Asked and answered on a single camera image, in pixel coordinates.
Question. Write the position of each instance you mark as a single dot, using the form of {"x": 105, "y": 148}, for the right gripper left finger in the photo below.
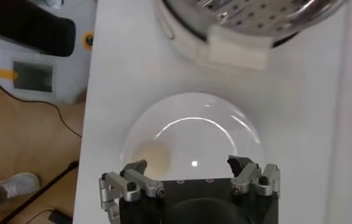
{"x": 133, "y": 182}

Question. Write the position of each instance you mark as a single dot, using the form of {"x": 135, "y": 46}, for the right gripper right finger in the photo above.
{"x": 249, "y": 176}

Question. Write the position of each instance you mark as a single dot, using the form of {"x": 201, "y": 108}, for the white steamed baozi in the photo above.
{"x": 153, "y": 156}

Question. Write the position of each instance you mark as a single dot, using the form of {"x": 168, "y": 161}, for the white robot base body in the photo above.
{"x": 63, "y": 79}

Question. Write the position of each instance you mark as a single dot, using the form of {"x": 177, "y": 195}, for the steel steamer pot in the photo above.
{"x": 234, "y": 53}

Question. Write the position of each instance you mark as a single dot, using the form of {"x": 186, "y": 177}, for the perforated steel steamer basket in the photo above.
{"x": 255, "y": 18}

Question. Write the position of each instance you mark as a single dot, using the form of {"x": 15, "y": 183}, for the round white plate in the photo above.
{"x": 194, "y": 137}

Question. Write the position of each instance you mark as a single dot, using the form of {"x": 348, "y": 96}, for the black floor power brick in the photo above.
{"x": 59, "y": 217}

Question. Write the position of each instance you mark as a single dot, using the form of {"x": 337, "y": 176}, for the grey sneaker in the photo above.
{"x": 20, "y": 184}

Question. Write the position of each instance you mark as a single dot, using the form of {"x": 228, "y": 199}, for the black robot torso cover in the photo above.
{"x": 26, "y": 27}

